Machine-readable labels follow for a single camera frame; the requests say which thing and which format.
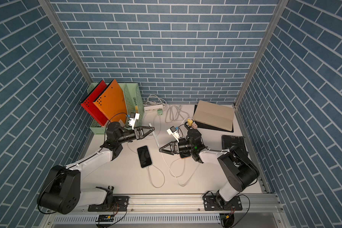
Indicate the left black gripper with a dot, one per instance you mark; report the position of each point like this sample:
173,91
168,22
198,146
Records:
138,135

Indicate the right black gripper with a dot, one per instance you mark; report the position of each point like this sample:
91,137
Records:
176,147

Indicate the phone pink case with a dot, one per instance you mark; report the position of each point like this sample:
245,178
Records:
185,154

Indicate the phone blue case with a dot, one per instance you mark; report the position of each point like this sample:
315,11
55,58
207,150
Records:
144,156

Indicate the phone green case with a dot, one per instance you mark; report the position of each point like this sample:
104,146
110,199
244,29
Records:
155,136

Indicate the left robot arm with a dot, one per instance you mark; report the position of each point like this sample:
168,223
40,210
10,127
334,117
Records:
61,191

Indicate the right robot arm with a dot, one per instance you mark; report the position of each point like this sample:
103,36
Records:
239,170

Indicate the green charger plug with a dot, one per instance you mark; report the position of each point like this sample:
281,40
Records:
160,112

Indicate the white power strip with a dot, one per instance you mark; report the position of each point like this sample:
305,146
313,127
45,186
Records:
153,108

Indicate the black power strip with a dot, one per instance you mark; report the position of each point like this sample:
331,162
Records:
191,132

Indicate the yellow charger plug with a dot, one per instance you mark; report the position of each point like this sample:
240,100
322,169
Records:
189,122

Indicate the pink charger plug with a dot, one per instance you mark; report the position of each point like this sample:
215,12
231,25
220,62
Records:
194,125

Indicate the green plastic file basket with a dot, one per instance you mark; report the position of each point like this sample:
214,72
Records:
134,104

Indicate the orange file folder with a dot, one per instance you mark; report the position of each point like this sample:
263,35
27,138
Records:
112,103

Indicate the red file folder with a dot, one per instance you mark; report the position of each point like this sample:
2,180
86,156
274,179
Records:
91,108

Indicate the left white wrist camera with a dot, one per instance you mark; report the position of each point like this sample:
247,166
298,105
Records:
133,117

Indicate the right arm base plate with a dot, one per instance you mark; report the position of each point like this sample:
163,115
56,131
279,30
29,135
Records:
211,203

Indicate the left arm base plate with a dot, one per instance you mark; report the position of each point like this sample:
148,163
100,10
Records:
113,204

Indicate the aluminium front rail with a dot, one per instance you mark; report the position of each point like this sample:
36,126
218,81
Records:
191,203

